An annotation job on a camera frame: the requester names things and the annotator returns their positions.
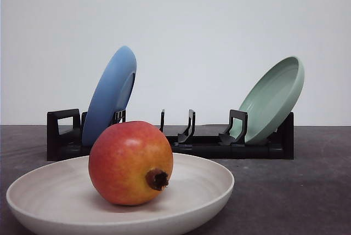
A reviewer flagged blue plate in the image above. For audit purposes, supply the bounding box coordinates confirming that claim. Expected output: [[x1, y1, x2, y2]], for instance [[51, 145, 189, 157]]
[[82, 46, 137, 147]]

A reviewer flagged white plate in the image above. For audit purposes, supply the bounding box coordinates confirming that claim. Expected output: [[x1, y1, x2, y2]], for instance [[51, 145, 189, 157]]
[[7, 154, 235, 235]]

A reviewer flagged red yellow pomegranate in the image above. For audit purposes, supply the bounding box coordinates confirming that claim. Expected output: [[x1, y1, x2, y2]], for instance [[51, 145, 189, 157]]
[[88, 121, 173, 206]]

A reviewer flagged green plate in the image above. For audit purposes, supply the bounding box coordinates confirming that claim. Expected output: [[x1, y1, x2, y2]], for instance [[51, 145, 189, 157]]
[[231, 56, 305, 145]]

